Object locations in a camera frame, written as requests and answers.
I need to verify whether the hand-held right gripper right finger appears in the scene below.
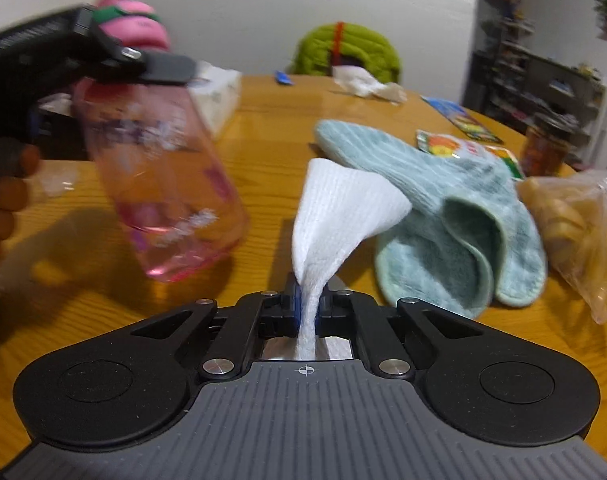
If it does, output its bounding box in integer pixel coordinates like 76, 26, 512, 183
319, 280, 487, 380

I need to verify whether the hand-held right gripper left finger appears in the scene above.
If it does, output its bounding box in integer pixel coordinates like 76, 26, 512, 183
130, 272, 304, 380

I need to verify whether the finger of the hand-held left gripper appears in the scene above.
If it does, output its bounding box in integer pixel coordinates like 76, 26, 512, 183
86, 7, 198, 86

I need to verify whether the white paper towel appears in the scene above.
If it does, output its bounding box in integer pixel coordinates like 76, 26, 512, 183
292, 157, 413, 361

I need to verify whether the pink water bottle green lid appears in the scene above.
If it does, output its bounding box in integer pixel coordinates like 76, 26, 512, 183
73, 0, 250, 283

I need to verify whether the person's left hand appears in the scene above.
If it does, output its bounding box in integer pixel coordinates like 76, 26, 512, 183
0, 142, 42, 271

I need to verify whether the white tissue pack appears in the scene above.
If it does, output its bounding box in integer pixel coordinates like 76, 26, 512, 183
188, 62, 243, 136

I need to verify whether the clear plastic cup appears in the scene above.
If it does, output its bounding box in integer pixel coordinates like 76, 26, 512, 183
38, 165, 80, 197

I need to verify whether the teal cloth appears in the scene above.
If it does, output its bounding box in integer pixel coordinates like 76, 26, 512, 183
315, 119, 548, 320

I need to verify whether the orange white snack packet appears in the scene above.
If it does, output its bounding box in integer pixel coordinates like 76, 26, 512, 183
416, 130, 527, 181

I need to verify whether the crumpled white tissue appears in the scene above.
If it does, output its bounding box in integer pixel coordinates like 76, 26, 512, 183
331, 65, 408, 105

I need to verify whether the green puffer jacket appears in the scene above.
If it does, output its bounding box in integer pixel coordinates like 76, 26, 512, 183
289, 22, 401, 83

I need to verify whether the blue snack packet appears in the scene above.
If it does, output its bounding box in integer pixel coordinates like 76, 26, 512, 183
422, 95, 504, 143

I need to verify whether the plastic bag of food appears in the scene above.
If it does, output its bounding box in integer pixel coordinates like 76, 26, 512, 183
516, 164, 607, 325

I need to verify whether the glass jar with red contents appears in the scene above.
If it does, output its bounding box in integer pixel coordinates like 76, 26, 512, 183
521, 115, 574, 177

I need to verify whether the low grey cabinet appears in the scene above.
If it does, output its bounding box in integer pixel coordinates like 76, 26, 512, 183
471, 50, 607, 161

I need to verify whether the cluttered shelf rack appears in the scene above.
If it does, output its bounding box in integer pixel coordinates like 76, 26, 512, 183
478, 0, 534, 111

